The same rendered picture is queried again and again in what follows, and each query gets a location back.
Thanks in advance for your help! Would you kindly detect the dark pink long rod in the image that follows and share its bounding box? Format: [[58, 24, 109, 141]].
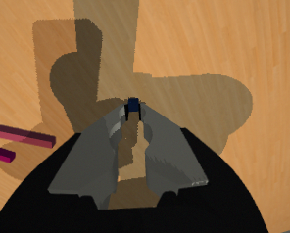
[[0, 124, 56, 149]]

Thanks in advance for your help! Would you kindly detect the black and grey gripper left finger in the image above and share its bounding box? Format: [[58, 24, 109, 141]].
[[0, 103, 129, 233]]

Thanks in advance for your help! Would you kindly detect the magenta rectangular block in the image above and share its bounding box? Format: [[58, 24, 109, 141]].
[[0, 148, 16, 163]]

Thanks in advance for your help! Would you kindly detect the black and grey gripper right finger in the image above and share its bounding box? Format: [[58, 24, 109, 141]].
[[138, 103, 268, 233]]

